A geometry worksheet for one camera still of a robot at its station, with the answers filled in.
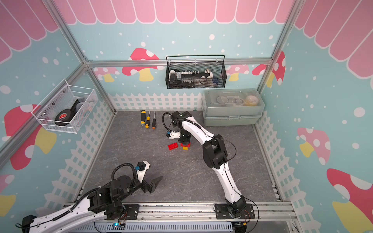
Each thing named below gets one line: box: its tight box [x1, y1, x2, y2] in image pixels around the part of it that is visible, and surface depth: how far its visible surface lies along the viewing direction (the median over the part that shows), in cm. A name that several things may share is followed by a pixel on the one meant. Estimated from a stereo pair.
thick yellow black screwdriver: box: [140, 109, 147, 127], surface depth 119 cm
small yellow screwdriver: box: [145, 110, 151, 129], surface depth 115 cm
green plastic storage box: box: [201, 88, 266, 127], surface depth 104 cm
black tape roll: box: [54, 98, 81, 127], surface depth 71 cm
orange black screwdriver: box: [152, 110, 156, 130], surface depth 111 cm
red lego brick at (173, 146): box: [168, 142, 179, 151], surface depth 101 cm
